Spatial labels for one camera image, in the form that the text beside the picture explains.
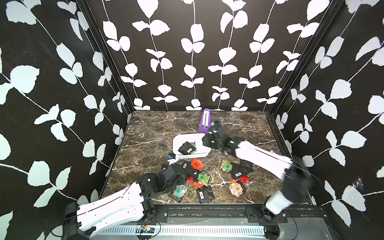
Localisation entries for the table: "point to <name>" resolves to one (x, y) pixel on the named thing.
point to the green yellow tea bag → (226, 166)
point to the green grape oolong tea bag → (180, 190)
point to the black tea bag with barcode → (186, 148)
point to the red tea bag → (197, 164)
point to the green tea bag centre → (204, 178)
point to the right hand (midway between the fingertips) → (202, 137)
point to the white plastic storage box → (179, 139)
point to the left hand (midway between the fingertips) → (187, 172)
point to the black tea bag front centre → (205, 193)
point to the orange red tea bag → (242, 179)
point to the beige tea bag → (236, 189)
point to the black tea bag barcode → (242, 169)
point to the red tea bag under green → (196, 185)
